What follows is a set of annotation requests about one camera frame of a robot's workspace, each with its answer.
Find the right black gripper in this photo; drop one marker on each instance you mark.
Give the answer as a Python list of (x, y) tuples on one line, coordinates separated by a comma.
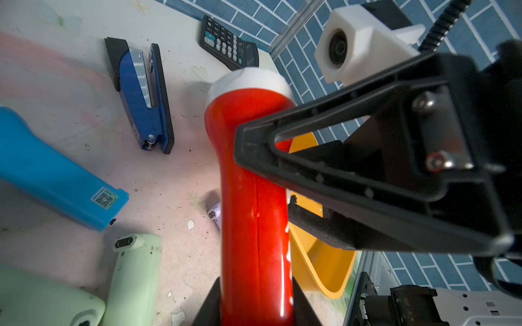
[(432, 158)]

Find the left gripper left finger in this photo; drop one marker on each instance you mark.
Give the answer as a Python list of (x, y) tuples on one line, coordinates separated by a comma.
[(210, 311)]

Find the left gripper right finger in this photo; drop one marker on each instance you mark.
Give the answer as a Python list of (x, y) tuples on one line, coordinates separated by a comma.
[(303, 312)]

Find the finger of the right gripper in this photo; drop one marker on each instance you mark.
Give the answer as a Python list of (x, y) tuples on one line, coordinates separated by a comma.
[(335, 229)]

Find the green flashlight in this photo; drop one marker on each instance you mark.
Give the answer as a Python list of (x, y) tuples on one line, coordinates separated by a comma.
[(135, 283), (29, 299)]

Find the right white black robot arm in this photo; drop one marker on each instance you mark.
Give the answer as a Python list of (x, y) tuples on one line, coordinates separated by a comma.
[(417, 305)]

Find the yellow plastic storage tray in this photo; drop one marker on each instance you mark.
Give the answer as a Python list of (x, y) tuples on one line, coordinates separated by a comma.
[(319, 267)]

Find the purple flashlight upper right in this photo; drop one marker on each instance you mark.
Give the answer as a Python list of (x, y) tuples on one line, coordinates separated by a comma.
[(215, 215)]

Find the black calculator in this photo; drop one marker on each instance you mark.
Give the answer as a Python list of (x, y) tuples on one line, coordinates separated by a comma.
[(228, 48)]

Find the blue black stapler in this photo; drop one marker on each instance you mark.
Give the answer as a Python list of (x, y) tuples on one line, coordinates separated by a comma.
[(139, 78)]

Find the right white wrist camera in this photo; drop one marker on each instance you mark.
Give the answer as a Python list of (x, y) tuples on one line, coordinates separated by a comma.
[(355, 44)]

